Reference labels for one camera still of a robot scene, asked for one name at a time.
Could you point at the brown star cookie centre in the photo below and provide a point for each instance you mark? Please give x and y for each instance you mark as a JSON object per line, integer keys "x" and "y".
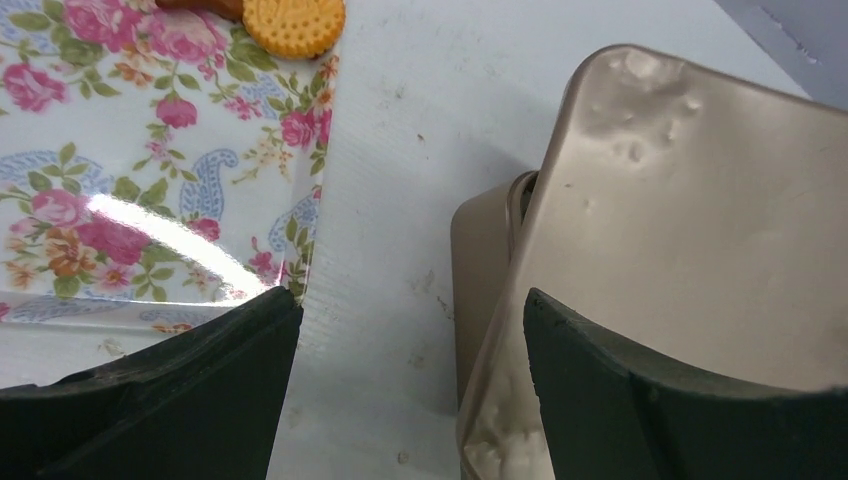
{"x": 231, "y": 10}

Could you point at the brown box lid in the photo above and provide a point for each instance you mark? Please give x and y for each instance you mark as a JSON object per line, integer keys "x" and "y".
{"x": 696, "y": 213}

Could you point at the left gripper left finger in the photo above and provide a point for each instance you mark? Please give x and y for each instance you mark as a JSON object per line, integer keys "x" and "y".
{"x": 204, "y": 404}

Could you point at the floral cookie tray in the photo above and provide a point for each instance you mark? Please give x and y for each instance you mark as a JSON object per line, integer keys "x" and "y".
{"x": 157, "y": 166}

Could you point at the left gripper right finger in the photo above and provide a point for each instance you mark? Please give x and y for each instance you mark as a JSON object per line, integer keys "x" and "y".
{"x": 612, "y": 408}

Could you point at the orange round cookie right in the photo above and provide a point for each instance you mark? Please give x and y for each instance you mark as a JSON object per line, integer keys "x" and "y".
{"x": 295, "y": 29}

